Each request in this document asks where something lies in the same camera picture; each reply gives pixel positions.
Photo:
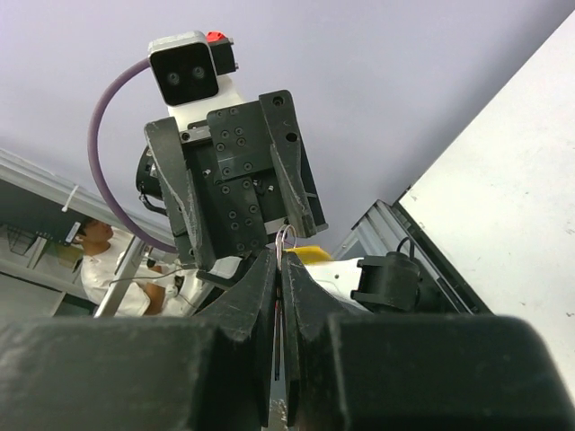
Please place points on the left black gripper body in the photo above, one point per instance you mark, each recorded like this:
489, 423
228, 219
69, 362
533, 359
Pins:
235, 192

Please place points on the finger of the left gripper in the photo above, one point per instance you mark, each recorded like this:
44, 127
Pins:
180, 195
289, 160

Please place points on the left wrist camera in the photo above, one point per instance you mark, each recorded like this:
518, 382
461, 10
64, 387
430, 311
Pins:
186, 67

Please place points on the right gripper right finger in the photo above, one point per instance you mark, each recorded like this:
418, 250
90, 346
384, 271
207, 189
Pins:
392, 371

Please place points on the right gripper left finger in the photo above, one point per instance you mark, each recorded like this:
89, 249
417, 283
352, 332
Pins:
211, 371

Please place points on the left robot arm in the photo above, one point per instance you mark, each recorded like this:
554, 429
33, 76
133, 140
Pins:
150, 179

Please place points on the aluminium frame rail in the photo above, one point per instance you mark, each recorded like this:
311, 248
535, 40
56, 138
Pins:
32, 178

